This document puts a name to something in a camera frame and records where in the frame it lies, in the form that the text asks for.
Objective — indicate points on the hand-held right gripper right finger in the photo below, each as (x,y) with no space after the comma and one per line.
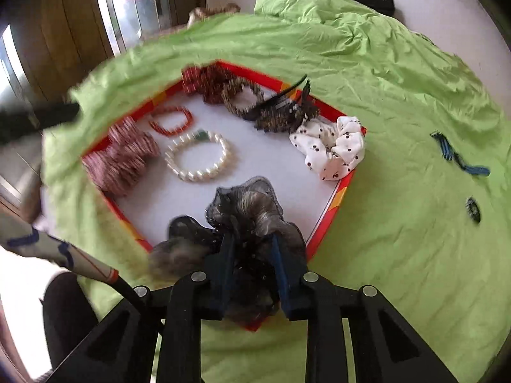
(281,263)

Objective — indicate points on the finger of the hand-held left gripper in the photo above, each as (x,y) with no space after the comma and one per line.
(48,115)

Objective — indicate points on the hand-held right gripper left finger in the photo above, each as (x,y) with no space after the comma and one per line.
(223,263)

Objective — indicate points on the grey sheer scrunchie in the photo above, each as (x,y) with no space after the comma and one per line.
(243,203)

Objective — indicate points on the pink striped scrunchie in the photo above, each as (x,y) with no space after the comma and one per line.
(119,155)

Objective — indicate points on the red-rimmed white tray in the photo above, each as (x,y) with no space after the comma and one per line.
(255,167)

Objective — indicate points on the white dotted scrunchie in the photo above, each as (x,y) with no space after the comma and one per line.
(339,147)

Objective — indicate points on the black hair claw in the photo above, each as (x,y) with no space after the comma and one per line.
(275,117)

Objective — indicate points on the dark red scrunchie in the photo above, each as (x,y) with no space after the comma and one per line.
(207,81)

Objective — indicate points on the wooden door with glass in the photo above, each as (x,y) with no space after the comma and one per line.
(72,28)

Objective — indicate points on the green bed sheet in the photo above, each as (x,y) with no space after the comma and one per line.
(399,247)

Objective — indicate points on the beige patterned cloth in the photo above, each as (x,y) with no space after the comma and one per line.
(211,14)

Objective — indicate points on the small dark hair clip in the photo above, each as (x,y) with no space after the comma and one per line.
(473,209)

